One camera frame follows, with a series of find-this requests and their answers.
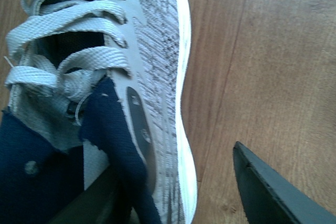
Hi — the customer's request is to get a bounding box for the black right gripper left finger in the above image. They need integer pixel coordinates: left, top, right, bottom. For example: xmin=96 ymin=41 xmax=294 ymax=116
xmin=50 ymin=166 xmax=131 ymax=224

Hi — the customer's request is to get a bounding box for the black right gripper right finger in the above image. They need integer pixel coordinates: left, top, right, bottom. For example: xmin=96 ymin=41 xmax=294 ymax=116
xmin=233 ymin=142 xmax=335 ymax=223

